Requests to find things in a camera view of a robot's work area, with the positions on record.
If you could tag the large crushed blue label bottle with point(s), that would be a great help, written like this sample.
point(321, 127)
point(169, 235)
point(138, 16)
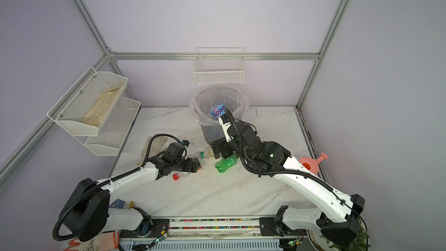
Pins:
point(216, 110)

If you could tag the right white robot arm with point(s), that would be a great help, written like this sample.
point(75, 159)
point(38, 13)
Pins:
point(337, 216)

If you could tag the white mesh shelf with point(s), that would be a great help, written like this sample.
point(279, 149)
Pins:
point(115, 130)
point(72, 107)

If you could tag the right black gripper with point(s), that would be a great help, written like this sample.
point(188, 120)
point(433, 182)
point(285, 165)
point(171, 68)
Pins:
point(220, 143)

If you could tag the white mesh lower shelf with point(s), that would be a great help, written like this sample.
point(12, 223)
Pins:
point(115, 130)

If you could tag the grey mesh waste bin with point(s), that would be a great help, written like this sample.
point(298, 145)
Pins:
point(216, 122)

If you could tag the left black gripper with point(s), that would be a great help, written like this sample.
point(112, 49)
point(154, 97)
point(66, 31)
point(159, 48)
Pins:
point(189, 168)

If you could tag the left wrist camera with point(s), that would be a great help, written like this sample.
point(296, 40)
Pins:
point(184, 144)

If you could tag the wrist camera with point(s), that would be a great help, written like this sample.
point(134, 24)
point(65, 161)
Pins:
point(225, 124)
point(184, 144)

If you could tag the white mesh upper shelf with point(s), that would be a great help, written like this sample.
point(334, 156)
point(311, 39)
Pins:
point(72, 107)

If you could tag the blue dotted work glove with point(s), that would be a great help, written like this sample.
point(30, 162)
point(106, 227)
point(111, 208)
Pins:
point(120, 204)

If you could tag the clear plastic bin liner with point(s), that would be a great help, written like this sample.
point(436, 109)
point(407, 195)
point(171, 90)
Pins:
point(219, 106)

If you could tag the white cotton work glove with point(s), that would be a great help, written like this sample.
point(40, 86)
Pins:
point(158, 144)

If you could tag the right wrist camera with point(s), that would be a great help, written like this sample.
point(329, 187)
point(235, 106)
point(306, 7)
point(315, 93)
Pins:
point(225, 124)

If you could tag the pink spray bottle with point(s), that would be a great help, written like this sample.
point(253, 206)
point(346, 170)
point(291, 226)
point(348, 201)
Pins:
point(313, 165)

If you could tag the white wire wall basket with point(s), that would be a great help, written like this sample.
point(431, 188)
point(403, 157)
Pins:
point(219, 66)

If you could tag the red label clear bottle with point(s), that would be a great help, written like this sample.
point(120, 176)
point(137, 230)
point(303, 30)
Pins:
point(177, 175)

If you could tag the orange rubber glove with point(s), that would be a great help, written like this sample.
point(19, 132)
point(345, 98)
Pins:
point(104, 242)

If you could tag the clear green cap bottle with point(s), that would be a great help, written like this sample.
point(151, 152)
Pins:
point(206, 154)

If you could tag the green Sprite bottle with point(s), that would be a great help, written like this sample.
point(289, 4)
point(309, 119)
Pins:
point(224, 164)

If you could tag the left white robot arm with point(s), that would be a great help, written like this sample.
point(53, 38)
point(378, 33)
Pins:
point(88, 211)

